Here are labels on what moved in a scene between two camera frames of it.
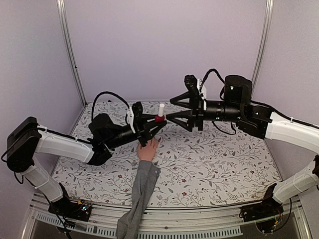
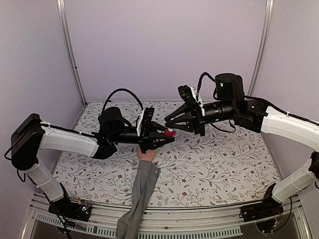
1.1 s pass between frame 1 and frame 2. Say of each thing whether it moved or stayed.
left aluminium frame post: stayed
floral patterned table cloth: stayed
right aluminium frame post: stayed
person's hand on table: stayed
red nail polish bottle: moved
